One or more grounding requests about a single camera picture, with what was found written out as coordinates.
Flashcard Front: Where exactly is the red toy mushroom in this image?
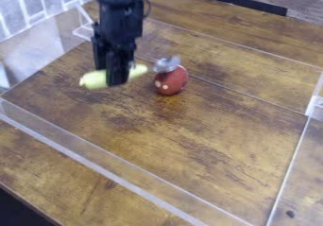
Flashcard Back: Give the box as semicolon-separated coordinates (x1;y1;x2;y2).
153;66;188;96

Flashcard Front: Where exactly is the green handled metal spoon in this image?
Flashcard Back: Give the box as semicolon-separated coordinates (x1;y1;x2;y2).
79;57;183;90

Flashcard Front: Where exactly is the clear acrylic front barrier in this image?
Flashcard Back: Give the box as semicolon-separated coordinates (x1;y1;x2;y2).
0;98;252;226

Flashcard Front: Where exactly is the clear acrylic left barrier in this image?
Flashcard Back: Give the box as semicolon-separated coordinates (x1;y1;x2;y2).
0;6;93;95

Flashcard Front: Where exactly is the clear acrylic barrier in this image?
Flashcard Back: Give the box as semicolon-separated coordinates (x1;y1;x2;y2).
265;72;323;226
0;6;93;95
0;98;252;226

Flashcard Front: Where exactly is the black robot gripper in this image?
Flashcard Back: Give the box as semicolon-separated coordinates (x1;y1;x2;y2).
92;0;145;86

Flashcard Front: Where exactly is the clear acrylic right barrier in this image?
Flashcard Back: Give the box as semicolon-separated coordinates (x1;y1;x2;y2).
265;72;323;226

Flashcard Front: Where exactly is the black strip on wall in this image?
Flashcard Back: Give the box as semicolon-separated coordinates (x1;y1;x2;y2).
216;0;288;16

